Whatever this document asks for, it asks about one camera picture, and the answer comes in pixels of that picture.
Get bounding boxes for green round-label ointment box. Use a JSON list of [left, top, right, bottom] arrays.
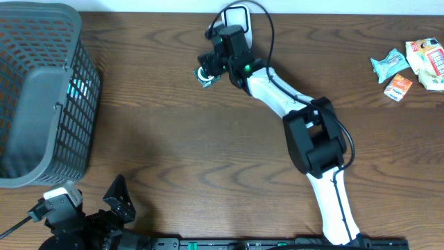
[[193, 67, 221, 88]]

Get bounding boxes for teal wet wipes pack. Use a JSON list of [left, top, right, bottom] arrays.
[[370, 49, 410, 84]]

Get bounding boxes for small orange snack packet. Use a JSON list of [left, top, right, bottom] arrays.
[[384, 74, 413, 102]]

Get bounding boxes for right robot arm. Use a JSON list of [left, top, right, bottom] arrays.
[[198, 33, 360, 246]]

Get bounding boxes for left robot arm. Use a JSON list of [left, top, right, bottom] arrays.
[[40, 175, 152, 250]]

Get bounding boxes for white barcode scanner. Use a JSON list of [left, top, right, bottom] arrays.
[[221, 3, 253, 49]]

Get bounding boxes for grey plastic mesh basket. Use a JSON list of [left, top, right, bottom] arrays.
[[1, 1, 101, 188]]

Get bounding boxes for left black cable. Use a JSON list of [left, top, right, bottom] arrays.
[[0, 215, 34, 241]]

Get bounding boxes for black cable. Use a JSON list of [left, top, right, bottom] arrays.
[[203, 0, 356, 244], [0, 215, 34, 241]]

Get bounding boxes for right black cable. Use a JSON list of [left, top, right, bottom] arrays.
[[203, 0, 356, 244]]

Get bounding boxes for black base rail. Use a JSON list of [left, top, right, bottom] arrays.
[[151, 237, 410, 250]]

